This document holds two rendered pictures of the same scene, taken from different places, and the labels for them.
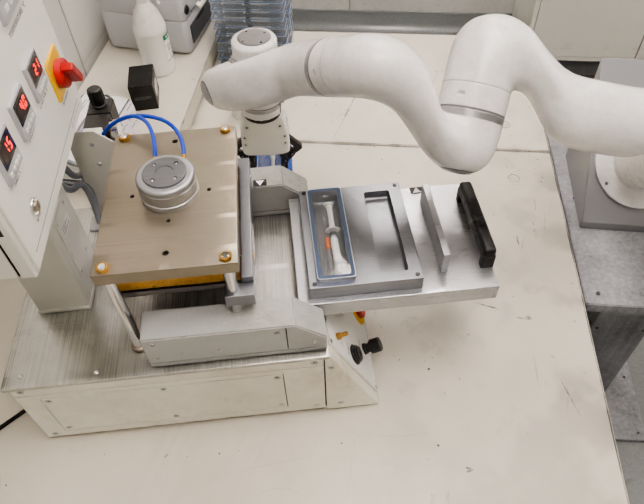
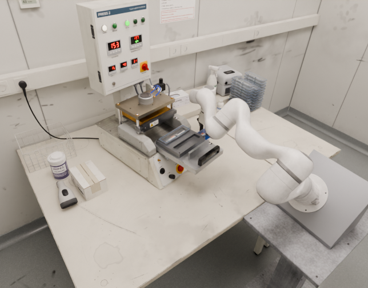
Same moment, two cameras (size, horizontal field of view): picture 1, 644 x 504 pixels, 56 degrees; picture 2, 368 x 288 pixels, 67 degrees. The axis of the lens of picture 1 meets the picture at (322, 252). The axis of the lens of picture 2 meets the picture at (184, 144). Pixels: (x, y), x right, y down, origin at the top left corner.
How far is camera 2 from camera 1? 0.91 m
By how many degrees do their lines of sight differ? 34
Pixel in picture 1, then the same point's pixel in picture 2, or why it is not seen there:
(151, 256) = (127, 107)
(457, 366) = (188, 199)
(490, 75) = (226, 112)
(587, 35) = not seen: outside the picture
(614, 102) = (248, 135)
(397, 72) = (203, 99)
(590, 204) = not seen: hidden behind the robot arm
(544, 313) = (227, 208)
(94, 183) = not seen: hidden behind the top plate
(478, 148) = (212, 130)
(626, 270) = (269, 221)
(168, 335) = (122, 128)
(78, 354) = (111, 126)
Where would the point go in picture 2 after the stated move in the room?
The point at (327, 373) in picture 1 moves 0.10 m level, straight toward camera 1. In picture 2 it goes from (148, 166) to (132, 174)
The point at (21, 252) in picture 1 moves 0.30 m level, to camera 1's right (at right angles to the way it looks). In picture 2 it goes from (103, 88) to (139, 111)
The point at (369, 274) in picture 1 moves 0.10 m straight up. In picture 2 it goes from (170, 146) to (170, 129)
